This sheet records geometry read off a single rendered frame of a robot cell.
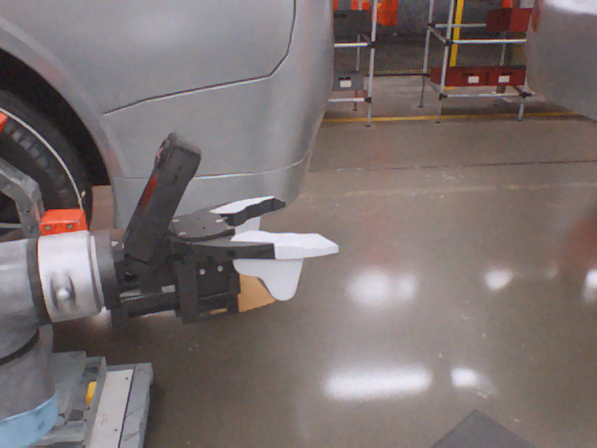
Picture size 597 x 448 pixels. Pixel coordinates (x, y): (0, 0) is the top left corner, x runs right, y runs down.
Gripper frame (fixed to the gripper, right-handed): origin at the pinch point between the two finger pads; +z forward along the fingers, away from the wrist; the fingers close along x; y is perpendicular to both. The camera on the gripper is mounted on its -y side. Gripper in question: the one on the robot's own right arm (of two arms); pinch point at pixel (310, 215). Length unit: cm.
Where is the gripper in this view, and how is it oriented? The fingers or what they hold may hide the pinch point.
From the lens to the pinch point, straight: 54.3
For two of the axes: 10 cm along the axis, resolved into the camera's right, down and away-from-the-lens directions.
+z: 9.4, -1.5, 3.0
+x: 3.4, 2.9, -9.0
